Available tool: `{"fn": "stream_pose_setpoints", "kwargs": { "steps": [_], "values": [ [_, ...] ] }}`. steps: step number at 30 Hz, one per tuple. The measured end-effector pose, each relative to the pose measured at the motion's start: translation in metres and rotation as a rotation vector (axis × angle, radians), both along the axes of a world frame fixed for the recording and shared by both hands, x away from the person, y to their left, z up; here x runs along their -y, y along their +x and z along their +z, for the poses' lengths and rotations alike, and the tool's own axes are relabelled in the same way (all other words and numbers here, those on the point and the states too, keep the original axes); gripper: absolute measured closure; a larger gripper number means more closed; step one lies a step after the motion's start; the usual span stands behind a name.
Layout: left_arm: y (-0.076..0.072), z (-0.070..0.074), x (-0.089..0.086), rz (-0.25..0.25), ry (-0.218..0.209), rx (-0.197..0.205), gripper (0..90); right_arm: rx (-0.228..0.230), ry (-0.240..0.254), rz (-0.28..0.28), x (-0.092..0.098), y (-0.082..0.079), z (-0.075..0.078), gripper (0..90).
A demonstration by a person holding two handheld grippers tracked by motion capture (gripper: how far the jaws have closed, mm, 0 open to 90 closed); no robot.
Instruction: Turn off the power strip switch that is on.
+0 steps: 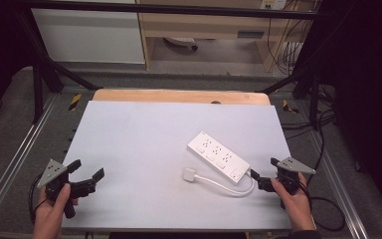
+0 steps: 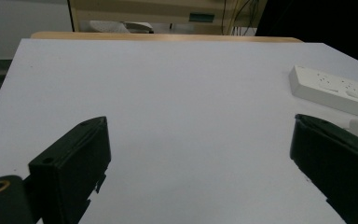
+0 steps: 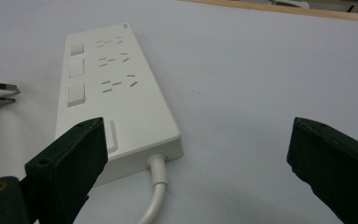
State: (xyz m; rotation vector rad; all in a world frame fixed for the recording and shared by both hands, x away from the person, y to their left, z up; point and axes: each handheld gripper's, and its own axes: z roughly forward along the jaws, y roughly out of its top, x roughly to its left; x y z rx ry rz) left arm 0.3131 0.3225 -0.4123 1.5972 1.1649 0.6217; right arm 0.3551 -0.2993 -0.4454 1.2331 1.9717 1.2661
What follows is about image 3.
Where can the white object on floor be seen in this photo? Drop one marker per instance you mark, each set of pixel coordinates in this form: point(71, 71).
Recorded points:
point(289, 3)

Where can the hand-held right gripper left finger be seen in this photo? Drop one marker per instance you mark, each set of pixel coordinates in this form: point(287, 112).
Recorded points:
point(65, 168)

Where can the white power strip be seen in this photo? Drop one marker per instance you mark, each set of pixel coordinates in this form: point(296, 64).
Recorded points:
point(118, 93)

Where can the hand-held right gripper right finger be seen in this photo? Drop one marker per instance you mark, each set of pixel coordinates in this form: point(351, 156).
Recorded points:
point(338, 165)

